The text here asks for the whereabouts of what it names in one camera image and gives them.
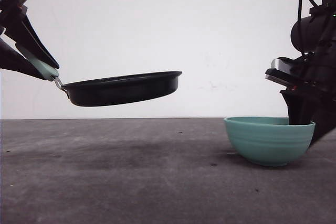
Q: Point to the black frying pan green handle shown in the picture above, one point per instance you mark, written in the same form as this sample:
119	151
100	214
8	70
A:
112	90

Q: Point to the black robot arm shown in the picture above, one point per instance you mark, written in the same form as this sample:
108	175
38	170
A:
315	31

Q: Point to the teal ceramic bowl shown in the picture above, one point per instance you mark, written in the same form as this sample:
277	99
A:
268	141

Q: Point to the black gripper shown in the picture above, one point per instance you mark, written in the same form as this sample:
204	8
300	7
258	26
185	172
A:
315	70
18	27

